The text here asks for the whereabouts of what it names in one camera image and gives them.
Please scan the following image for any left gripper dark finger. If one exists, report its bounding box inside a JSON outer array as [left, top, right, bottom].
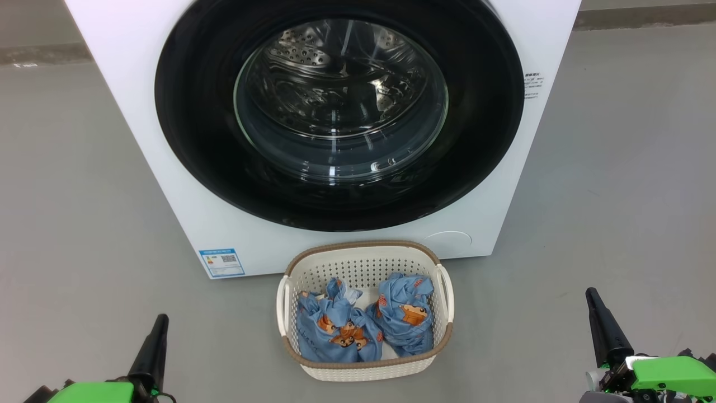
[[128, 314, 169, 392]]

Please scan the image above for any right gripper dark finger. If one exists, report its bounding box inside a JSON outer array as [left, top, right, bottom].
[[586, 288, 634, 368]]

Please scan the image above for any right gripper body green plate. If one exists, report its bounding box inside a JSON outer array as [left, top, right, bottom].
[[579, 355, 716, 403]]

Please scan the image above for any left gripper body green plate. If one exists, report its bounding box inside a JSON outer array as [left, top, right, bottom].
[[23, 378, 177, 403]]

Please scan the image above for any blue cartoon print garment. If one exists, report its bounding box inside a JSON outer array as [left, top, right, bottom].
[[296, 278, 384, 363], [366, 273, 435, 358]]

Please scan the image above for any black round glass washer door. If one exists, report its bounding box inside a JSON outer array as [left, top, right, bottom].
[[155, 0, 525, 232]]

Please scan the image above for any white front-load washing machine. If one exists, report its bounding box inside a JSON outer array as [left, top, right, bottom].
[[64, 0, 582, 279]]

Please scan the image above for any blue energy label sticker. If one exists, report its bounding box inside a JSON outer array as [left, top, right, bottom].
[[199, 249, 246, 279]]

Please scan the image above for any round white filter cover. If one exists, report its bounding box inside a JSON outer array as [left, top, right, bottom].
[[423, 231, 472, 259]]

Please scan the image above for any cream laundry basket brown rim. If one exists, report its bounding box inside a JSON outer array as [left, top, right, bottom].
[[276, 241, 455, 382]]

